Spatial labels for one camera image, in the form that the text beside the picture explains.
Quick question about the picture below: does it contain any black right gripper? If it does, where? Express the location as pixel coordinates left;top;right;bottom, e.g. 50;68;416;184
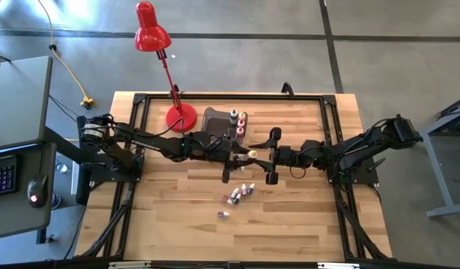
248;127;305;187

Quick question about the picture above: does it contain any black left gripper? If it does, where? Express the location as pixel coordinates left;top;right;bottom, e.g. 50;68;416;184
184;129;250;184

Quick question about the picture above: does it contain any grey translucent plastic bin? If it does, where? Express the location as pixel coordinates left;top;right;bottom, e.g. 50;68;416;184
200;107;250;140

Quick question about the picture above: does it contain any red desk lamp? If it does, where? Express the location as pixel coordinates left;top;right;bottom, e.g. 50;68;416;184
135;1;198;133

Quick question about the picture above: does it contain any black clamp lever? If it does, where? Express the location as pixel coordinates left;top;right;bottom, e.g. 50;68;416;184
367;157;387;173

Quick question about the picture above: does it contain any grey metal table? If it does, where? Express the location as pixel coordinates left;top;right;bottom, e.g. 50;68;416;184
420;93;460;220

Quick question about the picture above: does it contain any black computer mouse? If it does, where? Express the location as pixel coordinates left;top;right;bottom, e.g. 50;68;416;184
26;173;49;208

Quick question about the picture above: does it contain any dark grey desk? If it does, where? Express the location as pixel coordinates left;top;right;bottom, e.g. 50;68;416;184
0;143;58;241

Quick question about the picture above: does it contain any black keyboard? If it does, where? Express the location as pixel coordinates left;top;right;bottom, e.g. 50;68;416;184
0;154;18;198

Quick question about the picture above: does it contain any black aluminium table frame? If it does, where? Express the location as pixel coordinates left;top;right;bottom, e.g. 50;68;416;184
74;91;394;262

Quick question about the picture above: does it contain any black curved handle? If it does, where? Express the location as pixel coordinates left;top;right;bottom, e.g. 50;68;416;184
280;81;296;99

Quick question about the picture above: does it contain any silver frame bracket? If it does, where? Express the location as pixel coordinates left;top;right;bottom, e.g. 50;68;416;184
317;262;361;269
108;261;152;269

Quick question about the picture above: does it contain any yellow extension cable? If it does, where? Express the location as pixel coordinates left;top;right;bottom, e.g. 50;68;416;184
35;0;96;110

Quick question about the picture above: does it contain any black floor cable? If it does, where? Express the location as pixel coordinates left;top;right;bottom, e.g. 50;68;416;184
48;93;79;120

